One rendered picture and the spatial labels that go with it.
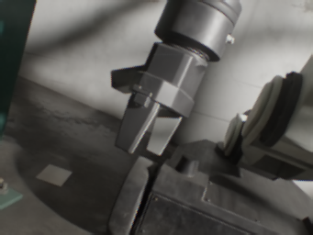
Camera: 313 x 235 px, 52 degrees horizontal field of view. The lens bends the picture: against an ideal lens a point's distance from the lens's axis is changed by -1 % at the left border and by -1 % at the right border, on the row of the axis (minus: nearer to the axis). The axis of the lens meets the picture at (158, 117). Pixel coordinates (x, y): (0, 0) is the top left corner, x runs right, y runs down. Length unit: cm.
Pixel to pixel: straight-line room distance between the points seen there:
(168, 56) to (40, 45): 167
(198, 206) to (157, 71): 40
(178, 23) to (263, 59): 127
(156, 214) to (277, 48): 112
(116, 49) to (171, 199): 120
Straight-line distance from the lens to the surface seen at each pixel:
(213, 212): 70
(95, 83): 183
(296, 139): 57
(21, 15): 64
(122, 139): 35
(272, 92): 58
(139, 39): 173
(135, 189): 70
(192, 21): 37
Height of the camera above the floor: 47
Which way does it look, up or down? 13 degrees down
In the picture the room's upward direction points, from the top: 20 degrees clockwise
